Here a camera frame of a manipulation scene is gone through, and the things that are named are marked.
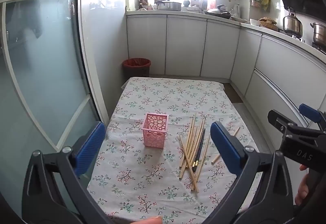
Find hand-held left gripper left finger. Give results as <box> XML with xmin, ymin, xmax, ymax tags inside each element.
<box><xmin>22</xmin><ymin>121</ymin><xmax>110</xmax><ymax>224</ymax></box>

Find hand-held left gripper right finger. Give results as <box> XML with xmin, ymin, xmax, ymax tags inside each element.
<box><xmin>204</xmin><ymin>121</ymin><xmax>302</xmax><ymax>224</ymax></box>

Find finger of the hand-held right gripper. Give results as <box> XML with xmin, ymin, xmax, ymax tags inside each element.
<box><xmin>299</xmin><ymin>103</ymin><xmax>326</xmax><ymax>131</ymax></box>
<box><xmin>267</xmin><ymin>109</ymin><xmax>319</xmax><ymax>139</ymax></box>

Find pile of wooden chopsticks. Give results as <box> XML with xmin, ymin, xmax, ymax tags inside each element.
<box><xmin>178</xmin><ymin>112</ymin><xmax>211</xmax><ymax>193</ymax></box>

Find pink perforated plastic basket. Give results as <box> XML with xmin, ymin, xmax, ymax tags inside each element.
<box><xmin>142</xmin><ymin>113</ymin><xmax>170</xmax><ymax>148</ymax></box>

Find person's right hand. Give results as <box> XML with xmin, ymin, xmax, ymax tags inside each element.
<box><xmin>295</xmin><ymin>164</ymin><xmax>310</xmax><ymax>206</ymax></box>

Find person's left hand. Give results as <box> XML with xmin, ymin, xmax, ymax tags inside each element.
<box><xmin>139</xmin><ymin>216</ymin><xmax>163</xmax><ymax>224</ymax></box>

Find black chopstick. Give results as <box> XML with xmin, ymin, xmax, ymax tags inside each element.
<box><xmin>192</xmin><ymin>130</ymin><xmax>204</xmax><ymax>171</ymax></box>
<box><xmin>192</xmin><ymin>128</ymin><xmax>206</xmax><ymax>172</ymax></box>

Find steel stock pot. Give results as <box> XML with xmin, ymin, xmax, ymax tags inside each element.
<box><xmin>310</xmin><ymin>22</ymin><xmax>326</xmax><ymax>45</ymax></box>

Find floral tablecloth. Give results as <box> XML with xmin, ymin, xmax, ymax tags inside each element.
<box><xmin>87</xmin><ymin>77</ymin><xmax>263</xmax><ymax>224</ymax></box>

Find steel kettle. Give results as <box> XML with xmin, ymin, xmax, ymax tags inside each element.
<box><xmin>283</xmin><ymin>7</ymin><xmax>303</xmax><ymax>36</ymax></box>

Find red trash bin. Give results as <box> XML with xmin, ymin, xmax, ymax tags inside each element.
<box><xmin>122</xmin><ymin>58</ymin><xmax>151</xmax><ymax>78</ymax></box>

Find frosted glass door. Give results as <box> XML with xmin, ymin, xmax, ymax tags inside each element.
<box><xmin>0</xmin><ymin>0</ymin><xmax>102</xmax><ymax>215</ymax></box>

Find wicker basket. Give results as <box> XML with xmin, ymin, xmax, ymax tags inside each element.
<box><xmin>259</xmin><ymin>17</ymin><xmax>279</xmax><ymax>30</ymax></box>

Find white kitchen cabinets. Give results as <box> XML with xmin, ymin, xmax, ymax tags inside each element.
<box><xmin>126</xmin><ymin>10</ymin><xmax>326</xmax><ymax>135</ymax></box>

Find black wok with lid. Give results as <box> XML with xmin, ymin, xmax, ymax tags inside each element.
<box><xmin>205</xmin><ymin>5</ymin><xmax>233</xmax><ymax>20</ymax></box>

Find large steel pot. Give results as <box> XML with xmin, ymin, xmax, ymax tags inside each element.
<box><xmin>155</xmin><ymin>1</ymin><xmax>183</xmax><ymax>11</ymax></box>

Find wall rack with yellow cloth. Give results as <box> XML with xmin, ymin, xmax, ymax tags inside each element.
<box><xmin>251</xmin><ymin>0</ymin><xmax>272</xmax><ymax>12</ymax></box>

